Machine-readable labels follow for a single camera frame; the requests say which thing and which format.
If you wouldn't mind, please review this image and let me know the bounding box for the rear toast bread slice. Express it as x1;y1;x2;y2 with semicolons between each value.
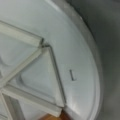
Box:
39;114;62;120

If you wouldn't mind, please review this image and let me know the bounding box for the white round divided tray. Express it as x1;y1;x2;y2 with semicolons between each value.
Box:
0;0;102;120

